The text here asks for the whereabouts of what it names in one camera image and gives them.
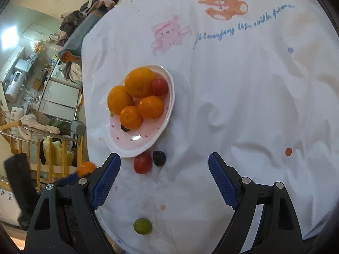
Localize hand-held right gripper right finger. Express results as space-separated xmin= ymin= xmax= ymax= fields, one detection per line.
xmin=208 ymin=152 xmax=304 ymax=254

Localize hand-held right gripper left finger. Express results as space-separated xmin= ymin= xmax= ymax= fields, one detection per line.
xmin=25 ymin=153 xmax=122 ymax=254

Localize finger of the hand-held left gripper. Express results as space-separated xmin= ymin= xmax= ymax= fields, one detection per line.
xmin=56 ymin=173 xmax=80 ymax=188

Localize small orange mandarin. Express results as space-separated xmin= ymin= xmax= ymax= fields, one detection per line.
xmin=120 ymin=105 xmax=144 ymax=130
xmin=137 ymin=95 xmax=164 ymax=119
xmin=78 ymin=161 xmax=97 ymax=178

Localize red cherry tomato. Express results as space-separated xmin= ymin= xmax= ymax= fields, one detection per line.
xmin=134 ymin=152 xmax=153 ymax=174
xmin=151 ymin=78 xmax=169 ymax=97

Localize pink strawberry pattern plate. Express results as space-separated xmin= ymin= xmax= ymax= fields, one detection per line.
xmin=104 ymin=64 xmax=176 ymax=158

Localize yellowish orange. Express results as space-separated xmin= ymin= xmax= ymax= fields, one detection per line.
xmin=107 ymin=85 xmax=134 ymax=112

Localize large orange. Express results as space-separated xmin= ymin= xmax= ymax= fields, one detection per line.
xmin=125 ymin=67 xmax=156 ymax=98

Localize wooden drying rack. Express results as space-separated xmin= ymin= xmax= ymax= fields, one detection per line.
xmin=0 ymin=122 xmax=85 ymax=191

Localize pale yellow cushion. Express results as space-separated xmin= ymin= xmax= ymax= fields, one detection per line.
xmin=41 ymin=138 xmax=76 ymax=166

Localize green lime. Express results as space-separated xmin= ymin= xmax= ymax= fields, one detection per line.
xmin=133 ymin=218 xmax=153 ymax=235

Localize pale draped cloth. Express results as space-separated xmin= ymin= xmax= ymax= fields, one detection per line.
xmin=20 ymin=115 xmax=60 ymax=141

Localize white kitchen cabinets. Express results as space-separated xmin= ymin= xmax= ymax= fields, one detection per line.
xmin=37 ymin=63 xmax=82 ymax=117

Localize range hood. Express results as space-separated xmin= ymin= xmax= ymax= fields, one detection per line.
xmin=4 ymin=58 xmax=35 ymax=102

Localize white printed blanket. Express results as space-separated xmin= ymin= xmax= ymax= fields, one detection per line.
xmin=81 ymin=0 xmax=339 ymax=254

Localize floral cloth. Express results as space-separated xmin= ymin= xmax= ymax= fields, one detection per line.
xmin=64 ymin=62 xmax=83 ymax=83

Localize pile of clothes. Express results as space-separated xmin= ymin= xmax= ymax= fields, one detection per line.
xmin=59 ymin=0 xmax=128 ymax=47

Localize grey padded bracket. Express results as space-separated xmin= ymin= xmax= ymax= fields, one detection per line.
xmin=71 ymin=120 xmax=86 ymax=138

